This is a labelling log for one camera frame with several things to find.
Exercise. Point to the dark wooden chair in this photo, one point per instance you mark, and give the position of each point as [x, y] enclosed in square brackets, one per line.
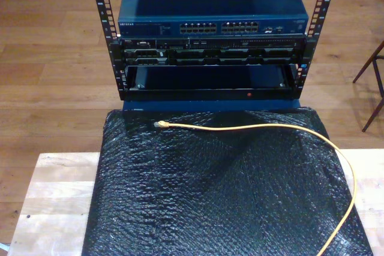
[364, 68]

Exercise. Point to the black bubble-wrap mat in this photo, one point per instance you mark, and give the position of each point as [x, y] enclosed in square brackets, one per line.
[210, 193]

